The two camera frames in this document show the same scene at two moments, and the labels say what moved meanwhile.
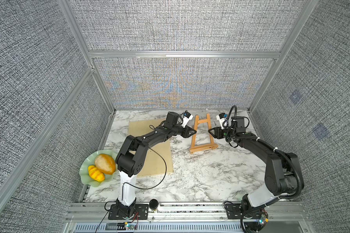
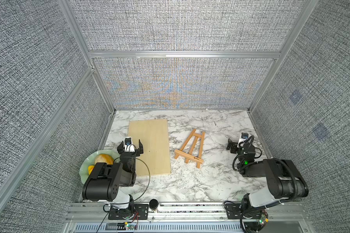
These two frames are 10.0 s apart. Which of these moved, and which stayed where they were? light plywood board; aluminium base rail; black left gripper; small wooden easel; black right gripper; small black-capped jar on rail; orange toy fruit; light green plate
Moved: black left gripper; small wooden easel; black right gripper
Stayed: small black-capped jar on rail; light plywood board; light green plate; orange toy fruit; aluminium base rail
